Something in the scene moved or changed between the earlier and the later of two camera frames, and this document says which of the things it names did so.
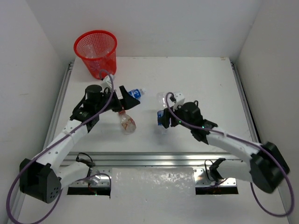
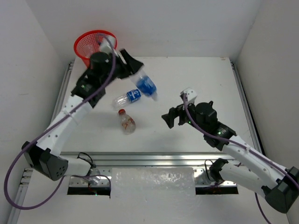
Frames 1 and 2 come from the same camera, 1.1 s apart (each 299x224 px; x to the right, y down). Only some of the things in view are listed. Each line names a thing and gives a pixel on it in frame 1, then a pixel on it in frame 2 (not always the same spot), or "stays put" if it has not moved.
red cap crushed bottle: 127,124 stays put
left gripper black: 119,100 -> 123,66
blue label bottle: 161,106 -> 145,83
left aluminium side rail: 53,128 stays put
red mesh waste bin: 97,50 stays put
